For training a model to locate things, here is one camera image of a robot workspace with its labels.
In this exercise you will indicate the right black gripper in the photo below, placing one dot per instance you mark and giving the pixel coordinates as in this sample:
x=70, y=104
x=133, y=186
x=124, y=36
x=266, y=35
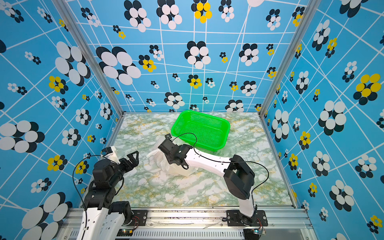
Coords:
x=170, y=160

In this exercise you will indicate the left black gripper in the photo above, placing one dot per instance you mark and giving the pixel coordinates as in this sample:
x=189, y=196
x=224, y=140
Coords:
x=130, y=166

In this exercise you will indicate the white plastic bag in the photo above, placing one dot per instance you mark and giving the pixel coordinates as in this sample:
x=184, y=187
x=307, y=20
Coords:
x=161, y=161

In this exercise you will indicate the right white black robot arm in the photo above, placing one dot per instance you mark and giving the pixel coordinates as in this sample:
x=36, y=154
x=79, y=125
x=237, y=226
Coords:
x=237, y=174

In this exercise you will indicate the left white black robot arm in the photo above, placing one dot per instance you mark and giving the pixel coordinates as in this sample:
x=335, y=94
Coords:
x=102, y=218

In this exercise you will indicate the green plastic basket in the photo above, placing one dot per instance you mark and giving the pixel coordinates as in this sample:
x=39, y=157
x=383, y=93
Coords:
x=202, y=130

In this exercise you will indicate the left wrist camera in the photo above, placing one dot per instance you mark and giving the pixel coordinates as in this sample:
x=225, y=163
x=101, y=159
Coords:
x=110, y=153

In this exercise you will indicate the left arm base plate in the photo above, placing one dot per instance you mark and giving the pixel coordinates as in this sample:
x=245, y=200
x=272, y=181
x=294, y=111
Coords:
x=139, y=218

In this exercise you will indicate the aluminium front rail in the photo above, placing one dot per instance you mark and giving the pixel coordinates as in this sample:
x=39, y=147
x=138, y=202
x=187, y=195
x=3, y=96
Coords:
x=284, y=223

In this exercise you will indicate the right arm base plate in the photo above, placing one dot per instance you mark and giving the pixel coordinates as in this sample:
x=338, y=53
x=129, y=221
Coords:
x=236, y=219

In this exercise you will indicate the right aluminium corner post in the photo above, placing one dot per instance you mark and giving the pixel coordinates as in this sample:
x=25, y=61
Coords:
x=286, y=61

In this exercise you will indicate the aluminium corner post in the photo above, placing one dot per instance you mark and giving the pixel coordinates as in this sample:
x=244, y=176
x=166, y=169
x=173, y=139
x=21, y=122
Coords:
x=81, y=42
x=286, y=61

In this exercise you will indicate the left aluminium corner post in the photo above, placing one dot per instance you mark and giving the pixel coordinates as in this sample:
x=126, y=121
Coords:
x=81, y=42

